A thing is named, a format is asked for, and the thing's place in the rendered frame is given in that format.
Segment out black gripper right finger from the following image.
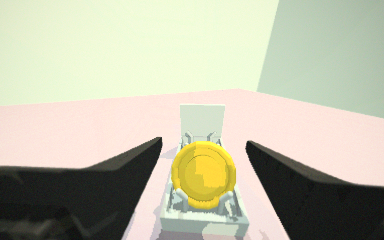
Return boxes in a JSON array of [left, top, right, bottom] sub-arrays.
[[245, 140, 384, 240]]

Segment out yellow round plate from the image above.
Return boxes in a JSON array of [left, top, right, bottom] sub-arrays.
[[171, 141, 236, 209]]

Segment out white dish rack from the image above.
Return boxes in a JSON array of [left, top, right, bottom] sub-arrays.
[[160, 104, 249, 237]]

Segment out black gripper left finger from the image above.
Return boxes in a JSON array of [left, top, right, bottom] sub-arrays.
[[0, 136, 163, 240]]

